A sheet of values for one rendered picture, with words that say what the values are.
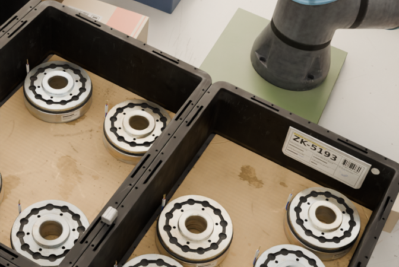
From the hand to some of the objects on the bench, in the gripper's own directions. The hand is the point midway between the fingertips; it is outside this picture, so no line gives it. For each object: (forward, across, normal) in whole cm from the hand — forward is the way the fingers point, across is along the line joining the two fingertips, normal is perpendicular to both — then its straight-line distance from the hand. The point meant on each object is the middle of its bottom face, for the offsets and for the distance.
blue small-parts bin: (+41, -69, +30) cm, 86 cm away
